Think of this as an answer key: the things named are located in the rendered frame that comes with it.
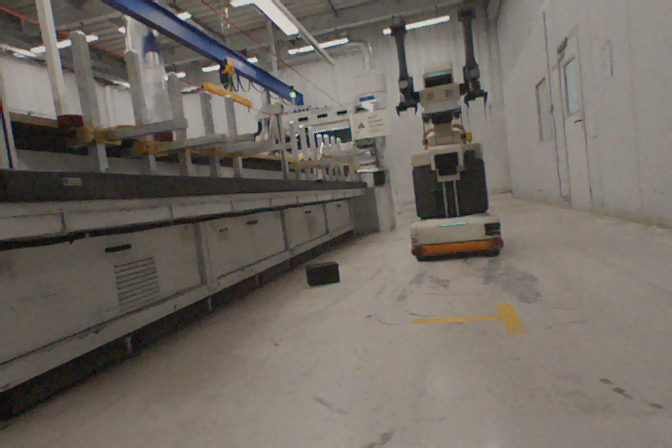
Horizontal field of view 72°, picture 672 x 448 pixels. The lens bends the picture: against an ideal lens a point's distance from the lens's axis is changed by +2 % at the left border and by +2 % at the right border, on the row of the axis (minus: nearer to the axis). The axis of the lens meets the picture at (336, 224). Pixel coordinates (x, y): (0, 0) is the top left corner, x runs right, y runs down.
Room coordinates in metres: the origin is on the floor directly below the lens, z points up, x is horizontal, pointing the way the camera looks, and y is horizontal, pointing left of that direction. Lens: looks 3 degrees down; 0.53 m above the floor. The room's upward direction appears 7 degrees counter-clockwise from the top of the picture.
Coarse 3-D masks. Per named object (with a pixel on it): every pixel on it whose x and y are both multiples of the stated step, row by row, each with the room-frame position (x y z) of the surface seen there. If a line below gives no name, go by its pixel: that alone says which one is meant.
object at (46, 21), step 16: (48, 0) 2.62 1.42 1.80; (272, 0) 4.33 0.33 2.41; (48, 16) 2.60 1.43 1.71; (288, 16) 4.72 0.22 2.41; (48, 32) 2.59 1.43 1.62; (304, 32) 5.22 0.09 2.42; (48, 48) 2.59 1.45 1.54; (320, 48) 5.86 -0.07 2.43; (48, 64) 2.60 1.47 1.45; (64, 96) 2.62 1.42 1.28; (336, 96) 6.52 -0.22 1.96; (64, 112) 2.60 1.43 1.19
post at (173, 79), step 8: (168, 80) 1.96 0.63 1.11; (176, 80) 1.96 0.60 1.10; (176, 88) 1.95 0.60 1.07; (176, 96) 1.95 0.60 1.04; (176, 104) 1.95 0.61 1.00; (176, 112) 1.95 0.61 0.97; (176, 136) 1.96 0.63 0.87; (184, 136) 1.96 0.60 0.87; (184, 152) 1.95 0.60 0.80; (184, 160) 1.95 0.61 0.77; (184, 168) 1.95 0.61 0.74
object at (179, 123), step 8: (168, 120) 1.45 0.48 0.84; (176, 120) 1.44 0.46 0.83; (184, 120) 1.44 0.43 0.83; (120, 128) 1.49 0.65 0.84; (128, 128) 1.48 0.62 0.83; (136, 128) 1.48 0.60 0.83; (144, 128) 1.47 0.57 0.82; (152, 128) 1.46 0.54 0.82; (160, 128) 1.46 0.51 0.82; (168, 128) 1.45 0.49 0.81; (176, 128) 1.45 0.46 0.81; (184, 128) 1.46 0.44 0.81; (112, 136) 1.50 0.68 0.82; (120, 136) 1.49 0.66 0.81; (128, 136) 1.49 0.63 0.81; (136, 136) 1.50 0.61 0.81; (72, 144) 1.53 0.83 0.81; (80, 144) 1.53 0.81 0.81
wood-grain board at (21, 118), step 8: (8, 112) 1.38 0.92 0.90; (16, 120) 1.40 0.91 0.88; (24, 120) 1.43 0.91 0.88; (32, 120) 1.46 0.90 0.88; (40, 120) 1.48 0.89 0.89; (48, 120) 1.51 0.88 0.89; (56, 120) 1.54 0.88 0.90; (40, 128) 1.52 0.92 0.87; (48, 128) 1.54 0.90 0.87; (56, 128) 1.55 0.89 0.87; (152, 136) 2.03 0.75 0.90; (272, 160) 3.47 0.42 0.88; (280, 160) 3.55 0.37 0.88; (288, 160) 3.71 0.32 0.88
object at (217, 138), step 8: (208, 136) 1.69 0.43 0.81; (216, 136) 1.68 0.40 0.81; (224, 136) 1.69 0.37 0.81; (160, 144) 1.74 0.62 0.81; (168, 144) 1.73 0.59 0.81; (176, 144) 1.72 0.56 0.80; (184, 144) 1.72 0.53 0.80; (192, 144) 1.71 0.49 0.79; (200, 144) 1.70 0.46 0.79; (208, 144) 1.71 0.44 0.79; (128, 152) 1.77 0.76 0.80; (160, 152) 1.77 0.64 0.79
